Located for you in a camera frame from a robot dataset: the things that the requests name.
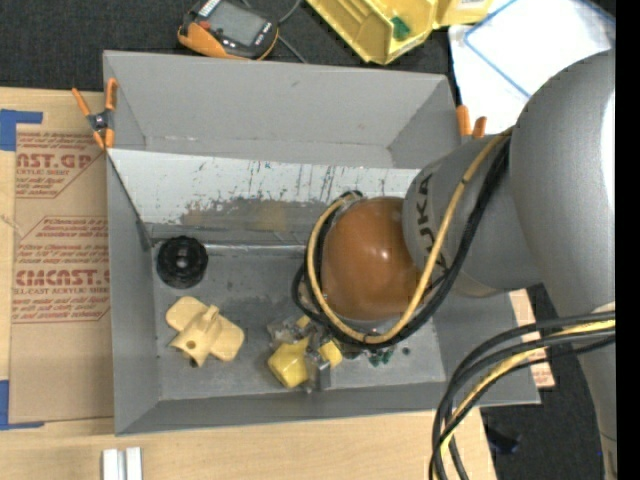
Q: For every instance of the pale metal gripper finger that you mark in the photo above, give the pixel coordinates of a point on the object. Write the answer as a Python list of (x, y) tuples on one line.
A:
[(323, 375), (283, 330)]

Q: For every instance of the yellow plastic toy block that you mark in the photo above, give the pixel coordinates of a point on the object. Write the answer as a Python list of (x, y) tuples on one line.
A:
[(289, 365)]

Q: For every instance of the pale yellow toy airplane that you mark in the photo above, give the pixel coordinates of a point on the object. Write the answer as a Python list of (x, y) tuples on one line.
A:
[(220, 335)]

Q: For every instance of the black ribbed round cap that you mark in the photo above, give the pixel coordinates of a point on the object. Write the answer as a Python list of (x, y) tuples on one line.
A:
[(182, 262)]

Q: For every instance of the grey metal bin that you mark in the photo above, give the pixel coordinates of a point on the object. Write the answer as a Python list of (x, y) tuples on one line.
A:
[(260, 118)]

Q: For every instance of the brown cardboard board red print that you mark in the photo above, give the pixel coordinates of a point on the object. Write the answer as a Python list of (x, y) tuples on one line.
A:
[(60, 358)]

